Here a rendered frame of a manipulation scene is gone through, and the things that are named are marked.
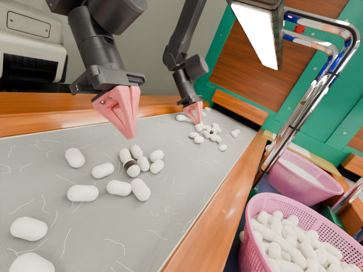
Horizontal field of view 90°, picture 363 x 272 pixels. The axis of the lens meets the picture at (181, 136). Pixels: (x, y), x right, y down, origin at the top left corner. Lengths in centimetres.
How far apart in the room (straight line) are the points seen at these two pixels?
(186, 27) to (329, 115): 76
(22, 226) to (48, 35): 77
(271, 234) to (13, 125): 47
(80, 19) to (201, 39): 182
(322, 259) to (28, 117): 56
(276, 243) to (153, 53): 224
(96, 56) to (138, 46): 225
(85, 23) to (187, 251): 33
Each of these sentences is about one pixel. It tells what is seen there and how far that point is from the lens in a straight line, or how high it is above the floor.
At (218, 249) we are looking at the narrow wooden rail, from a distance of 26.
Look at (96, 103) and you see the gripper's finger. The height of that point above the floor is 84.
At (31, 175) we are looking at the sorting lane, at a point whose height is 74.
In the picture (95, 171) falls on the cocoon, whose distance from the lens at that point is 30.
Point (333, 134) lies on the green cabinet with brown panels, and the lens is 108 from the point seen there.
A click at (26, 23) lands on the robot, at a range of 89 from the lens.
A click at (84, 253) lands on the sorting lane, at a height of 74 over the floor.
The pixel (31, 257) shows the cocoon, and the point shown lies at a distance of 22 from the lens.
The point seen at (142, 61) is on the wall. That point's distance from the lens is 247.
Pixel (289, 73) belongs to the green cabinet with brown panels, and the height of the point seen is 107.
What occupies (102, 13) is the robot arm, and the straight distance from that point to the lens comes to 31.
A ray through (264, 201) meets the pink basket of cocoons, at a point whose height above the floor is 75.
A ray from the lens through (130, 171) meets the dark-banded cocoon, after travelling 32.
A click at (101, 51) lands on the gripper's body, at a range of 31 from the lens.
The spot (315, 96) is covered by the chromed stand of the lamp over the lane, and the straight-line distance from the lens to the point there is 49.
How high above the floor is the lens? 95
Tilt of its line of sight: 23 degrees down
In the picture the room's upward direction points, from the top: 23 degrees clockwise
